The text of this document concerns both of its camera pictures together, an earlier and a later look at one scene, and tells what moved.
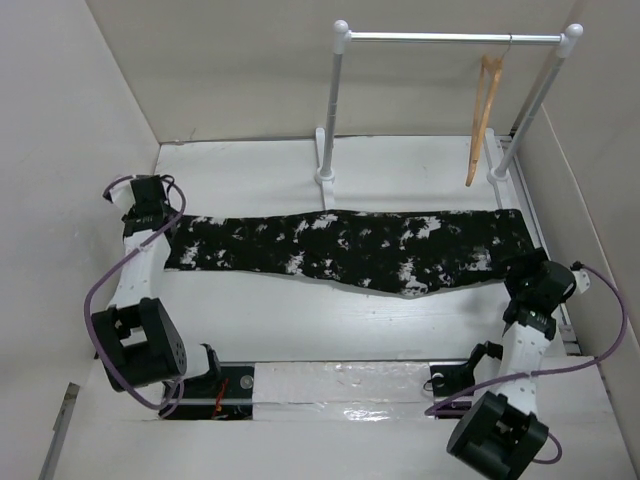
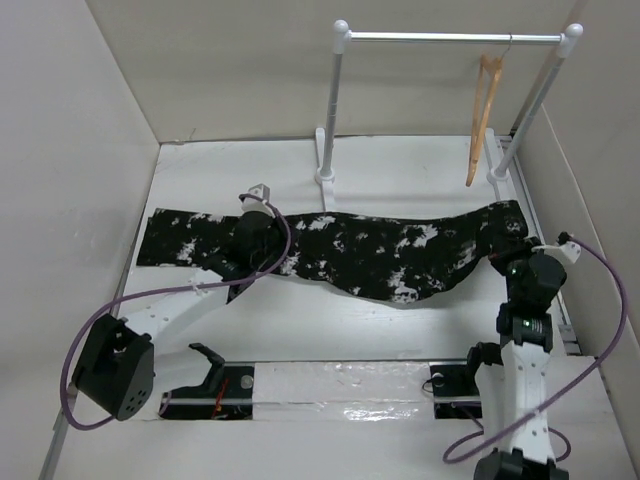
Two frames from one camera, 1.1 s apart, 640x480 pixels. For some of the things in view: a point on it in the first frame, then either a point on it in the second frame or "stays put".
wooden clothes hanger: [491, 68] stays put
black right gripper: [511, 281] -> [504, 247]
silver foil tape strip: [342, 391] stays put
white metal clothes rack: [499, 175] stays put
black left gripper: [131, 215] -> [280, 229]
